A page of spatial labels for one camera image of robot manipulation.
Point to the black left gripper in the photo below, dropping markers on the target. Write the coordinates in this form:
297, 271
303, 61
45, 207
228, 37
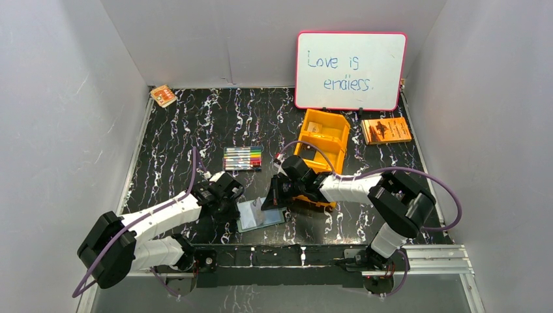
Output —
226, 203

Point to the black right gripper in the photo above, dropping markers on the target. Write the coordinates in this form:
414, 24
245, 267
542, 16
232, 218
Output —
274, 199

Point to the orange plastic bin tray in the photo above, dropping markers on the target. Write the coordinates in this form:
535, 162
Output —
331, 143

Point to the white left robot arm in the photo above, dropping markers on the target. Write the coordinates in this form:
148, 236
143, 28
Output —
142, 233

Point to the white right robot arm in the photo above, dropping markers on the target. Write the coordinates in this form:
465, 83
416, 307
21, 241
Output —
402, 202

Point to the black VIP card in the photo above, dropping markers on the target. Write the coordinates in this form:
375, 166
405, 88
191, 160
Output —
307, 154

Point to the gold VIP card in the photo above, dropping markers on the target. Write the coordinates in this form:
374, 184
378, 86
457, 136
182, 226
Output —
314, 127

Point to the small orange card pack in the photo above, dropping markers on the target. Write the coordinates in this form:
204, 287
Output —
163, 96

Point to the coloured marker pen set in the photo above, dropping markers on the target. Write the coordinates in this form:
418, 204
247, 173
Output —
242, 158

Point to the orange booklet with black figure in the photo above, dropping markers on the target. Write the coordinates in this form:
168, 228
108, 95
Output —
387, 130

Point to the pink framed whiteboard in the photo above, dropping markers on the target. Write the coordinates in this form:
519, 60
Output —
339, 70

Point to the black mounting base rail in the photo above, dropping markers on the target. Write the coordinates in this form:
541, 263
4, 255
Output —
351, 266

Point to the aluminium frame rail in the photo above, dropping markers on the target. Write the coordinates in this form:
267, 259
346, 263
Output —
422, 259

